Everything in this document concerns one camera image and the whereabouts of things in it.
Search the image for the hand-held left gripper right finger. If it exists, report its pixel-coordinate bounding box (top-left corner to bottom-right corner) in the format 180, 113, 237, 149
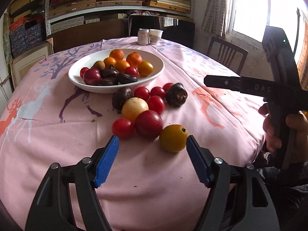
186, 135, 281, 231

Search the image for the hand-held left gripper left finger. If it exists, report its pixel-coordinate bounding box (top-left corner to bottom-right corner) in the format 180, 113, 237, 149
25, 135, 120, 231

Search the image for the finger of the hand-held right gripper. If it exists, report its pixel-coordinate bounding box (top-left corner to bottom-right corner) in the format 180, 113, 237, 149
204, 75, 241, 91

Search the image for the yellow orange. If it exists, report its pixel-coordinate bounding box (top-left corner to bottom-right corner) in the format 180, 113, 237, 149
159, 124, 189, 153
137, 61, 154, 76

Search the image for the white plate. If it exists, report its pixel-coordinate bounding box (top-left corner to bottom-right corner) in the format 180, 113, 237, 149
68, 49, 165, 94

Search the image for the dark brown water chestnut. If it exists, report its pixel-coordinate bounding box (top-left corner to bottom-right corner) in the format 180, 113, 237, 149
165, 83, 188, 108
97, 77, 118, 86
100, 65, 120, 79
116, 73, 138, 85

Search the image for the red plum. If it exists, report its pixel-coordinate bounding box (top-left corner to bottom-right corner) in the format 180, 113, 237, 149
83, 68, 102, 86
134, 110, 163, 139

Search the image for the deep orange mandarin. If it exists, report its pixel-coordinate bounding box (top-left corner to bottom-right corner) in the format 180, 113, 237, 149
109, 49, 125, 61
126, 52, 143, 68

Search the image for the small orange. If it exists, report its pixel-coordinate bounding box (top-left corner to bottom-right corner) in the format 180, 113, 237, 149
114, 60, 131, 74

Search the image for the tiny orange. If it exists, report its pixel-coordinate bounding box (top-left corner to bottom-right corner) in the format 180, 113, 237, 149
103, 57, 117, 68

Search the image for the person's right hand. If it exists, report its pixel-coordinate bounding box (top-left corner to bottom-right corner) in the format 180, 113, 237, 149
258, 103, 308, 153

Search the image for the brick pattern curtain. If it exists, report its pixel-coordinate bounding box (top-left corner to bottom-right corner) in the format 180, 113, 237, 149
296, 41, 308, 92
201, 0, 228, 38

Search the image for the dark wooden chair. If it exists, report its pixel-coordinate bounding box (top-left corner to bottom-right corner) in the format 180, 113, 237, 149
207, 36, 249, 76

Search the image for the pink printed tablecloth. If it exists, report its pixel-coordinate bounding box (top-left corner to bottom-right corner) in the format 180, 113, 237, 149
0, 37, 267, 231

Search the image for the pale yellow round fruit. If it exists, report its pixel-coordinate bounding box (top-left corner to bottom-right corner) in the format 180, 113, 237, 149
121, 97, 149, 123

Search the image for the black glossy panel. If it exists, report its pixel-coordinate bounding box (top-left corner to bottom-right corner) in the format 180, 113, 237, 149
129, 14, 195, 49

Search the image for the bright window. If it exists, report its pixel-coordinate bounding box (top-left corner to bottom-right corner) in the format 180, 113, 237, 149
225, 0, 308, 60

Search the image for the white paper cup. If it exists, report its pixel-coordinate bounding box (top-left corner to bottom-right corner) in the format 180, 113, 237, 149
149, 29, 163, 45

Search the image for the person's dark clothing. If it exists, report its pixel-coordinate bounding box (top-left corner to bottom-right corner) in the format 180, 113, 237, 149
259, 161, 308, 231

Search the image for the wooden framed panel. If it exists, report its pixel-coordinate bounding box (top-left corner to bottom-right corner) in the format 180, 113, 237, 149
8, 38, 54, 83

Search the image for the brown wooden cabinet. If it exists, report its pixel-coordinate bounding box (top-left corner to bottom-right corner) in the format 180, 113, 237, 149
52, 19, 130, 53

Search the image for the blue floral storage box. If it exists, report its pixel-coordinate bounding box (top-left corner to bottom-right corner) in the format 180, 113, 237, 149
9, 28, 27, 58
23, 20, 46, 50

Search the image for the green patterned board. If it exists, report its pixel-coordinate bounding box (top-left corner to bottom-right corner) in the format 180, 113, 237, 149
3, 12, 12, 64

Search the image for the white metal shelf rack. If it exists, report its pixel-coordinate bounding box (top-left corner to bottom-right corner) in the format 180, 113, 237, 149
44, 0, 196, 39

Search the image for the orange patterned box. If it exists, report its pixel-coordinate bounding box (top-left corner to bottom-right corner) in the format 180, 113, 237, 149
9, 17, 29, 33

